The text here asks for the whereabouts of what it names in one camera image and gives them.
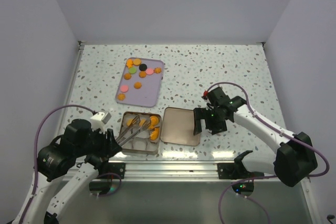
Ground green round cookie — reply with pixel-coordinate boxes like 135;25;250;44
129;67;137;74

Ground lilac plastic tray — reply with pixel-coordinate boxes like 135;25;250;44
115;57;164;108

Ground orange ridged cookie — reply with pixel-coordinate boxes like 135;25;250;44
150;127;160;141

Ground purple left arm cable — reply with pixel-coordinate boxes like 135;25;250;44
18;104;123;222

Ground gold cookie tin lid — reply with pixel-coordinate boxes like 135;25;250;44
160;107;200;146

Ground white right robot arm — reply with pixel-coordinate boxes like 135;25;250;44
193;87;318;187

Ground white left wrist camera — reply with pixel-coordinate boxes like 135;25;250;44
90;111;111;132

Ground orange round cookie large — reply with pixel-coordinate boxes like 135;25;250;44
150;116;160;127

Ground orange star cookie top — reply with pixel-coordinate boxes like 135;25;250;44
126;59;133;68

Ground aluminium mounting rail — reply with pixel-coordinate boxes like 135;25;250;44
60;159;287;182

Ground orange flower cookie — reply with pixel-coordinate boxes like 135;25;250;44
134;82;142;89
139;119;146;126

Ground black round cookie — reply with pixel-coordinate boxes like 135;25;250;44
139;64;148;71

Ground metal tongs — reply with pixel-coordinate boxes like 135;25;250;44
116;115;151;147

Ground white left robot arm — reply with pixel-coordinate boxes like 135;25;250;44
12;119;122;223

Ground pink round cookie upper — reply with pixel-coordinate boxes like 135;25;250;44
145;68;154;75

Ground pink round cookie lower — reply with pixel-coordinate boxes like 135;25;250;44
120;85;129;93

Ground brown round cookie centre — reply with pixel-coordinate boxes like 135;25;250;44
139;71;146;78

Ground pink round cookie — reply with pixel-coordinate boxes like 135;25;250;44
120;85;129;93
145;68;154;75

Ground orange round biscuit cookie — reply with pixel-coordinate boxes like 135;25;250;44
127;119;134;126

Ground brown round cookie left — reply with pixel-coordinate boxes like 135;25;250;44
123;73;132;80

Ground brown round cookie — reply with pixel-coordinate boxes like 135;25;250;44
139;71;146;78
123;73;132;80

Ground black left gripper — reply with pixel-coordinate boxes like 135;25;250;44
75;125;122;157

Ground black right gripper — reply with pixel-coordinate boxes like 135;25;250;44
193;106;227;135

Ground brown flower cookie right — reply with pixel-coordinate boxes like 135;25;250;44
154;68;162;74

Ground gold cookie tin base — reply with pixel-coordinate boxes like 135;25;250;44
120;112;162;155

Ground orange cookie bottom left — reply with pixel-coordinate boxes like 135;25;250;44
117;93;125;101

